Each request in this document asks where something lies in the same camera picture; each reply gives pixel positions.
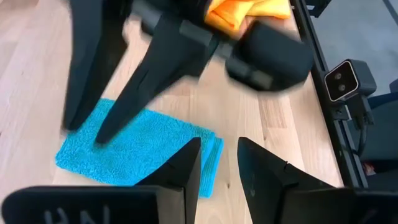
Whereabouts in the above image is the teal microfiber towel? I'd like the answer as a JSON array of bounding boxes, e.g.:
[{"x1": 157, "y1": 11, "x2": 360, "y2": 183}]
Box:
[{"x1": 55, "y1": 98, "x2": 224, "y2": 199}]

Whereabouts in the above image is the orange microfiber towel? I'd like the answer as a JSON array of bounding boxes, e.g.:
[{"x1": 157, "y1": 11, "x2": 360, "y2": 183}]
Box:
[{"x1": 204, "y1": 0, "x2": 292, "y2": 37}]

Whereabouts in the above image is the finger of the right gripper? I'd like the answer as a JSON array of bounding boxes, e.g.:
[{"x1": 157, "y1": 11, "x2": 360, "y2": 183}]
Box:
[
  {"x1": 95, "y1": 18, "x2": 218, "y2": 144},
  {"x1": 62, "y1": 0, "x2": 131, "y2": 131}
]

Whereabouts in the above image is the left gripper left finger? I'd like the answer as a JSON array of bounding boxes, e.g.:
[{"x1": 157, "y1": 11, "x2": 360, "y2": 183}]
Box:
[{"x1": 136, "y1": 136, "x2": 202, "y2": 224}]

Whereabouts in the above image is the dark office chair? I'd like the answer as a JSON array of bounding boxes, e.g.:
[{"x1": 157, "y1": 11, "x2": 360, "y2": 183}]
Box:
[{"x1": 357, "y1": 79, "x2": 398, "y2": 190}]

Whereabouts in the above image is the black table-level camera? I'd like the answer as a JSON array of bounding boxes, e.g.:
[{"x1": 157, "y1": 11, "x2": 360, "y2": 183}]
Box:
[{"x1": 323, "y1": 58, "x2": 377, "y2": 103}]

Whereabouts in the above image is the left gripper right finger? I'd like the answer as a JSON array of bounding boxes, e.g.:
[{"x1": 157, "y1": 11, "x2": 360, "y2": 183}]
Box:
[{"x1": 238, "y1": 136, "x2": 335, "y2": 224}]

